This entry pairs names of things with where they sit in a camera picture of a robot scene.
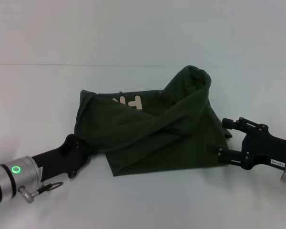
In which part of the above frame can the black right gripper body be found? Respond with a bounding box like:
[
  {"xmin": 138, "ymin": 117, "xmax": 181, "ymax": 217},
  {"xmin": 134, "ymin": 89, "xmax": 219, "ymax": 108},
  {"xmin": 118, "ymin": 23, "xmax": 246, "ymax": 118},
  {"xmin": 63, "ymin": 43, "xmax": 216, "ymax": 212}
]
[{"xmin": 242, "ymin": 129, "xmax": 286, "ymax": 172}]

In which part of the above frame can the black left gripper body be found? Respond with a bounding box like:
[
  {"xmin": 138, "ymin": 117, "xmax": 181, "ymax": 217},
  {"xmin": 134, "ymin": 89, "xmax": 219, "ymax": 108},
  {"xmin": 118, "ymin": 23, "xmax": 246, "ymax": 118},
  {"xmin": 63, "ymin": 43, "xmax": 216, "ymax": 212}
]
[{"xmin": 30, "ymin": 133, "xmax": 92, "ymax": 184}]

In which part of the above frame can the dark green shirt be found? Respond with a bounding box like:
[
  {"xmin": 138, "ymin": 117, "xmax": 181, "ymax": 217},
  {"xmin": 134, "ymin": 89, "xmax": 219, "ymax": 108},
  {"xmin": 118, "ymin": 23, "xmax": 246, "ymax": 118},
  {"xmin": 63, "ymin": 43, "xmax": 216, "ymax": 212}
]
[{"xmin": 73, "ymin": 65, "xmax": 234, "ymax": 177}]

